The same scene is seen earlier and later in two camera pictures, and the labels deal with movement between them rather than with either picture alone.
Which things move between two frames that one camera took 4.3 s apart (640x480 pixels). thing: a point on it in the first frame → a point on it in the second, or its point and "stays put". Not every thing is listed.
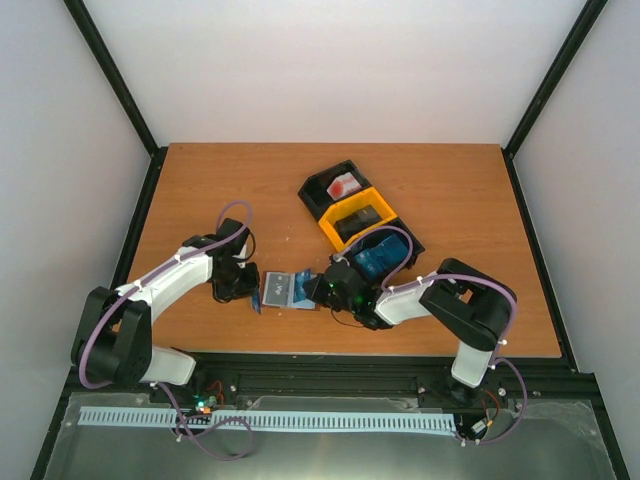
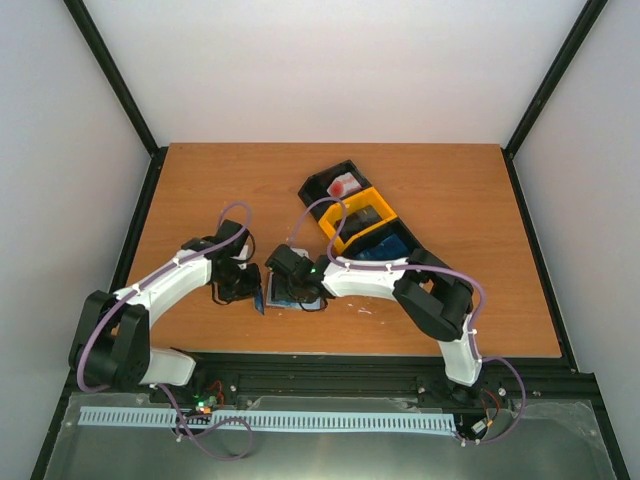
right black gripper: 316,293 → 305,301
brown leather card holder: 284,289 stays put
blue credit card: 255,300 stays put
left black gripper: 253,281 stays put
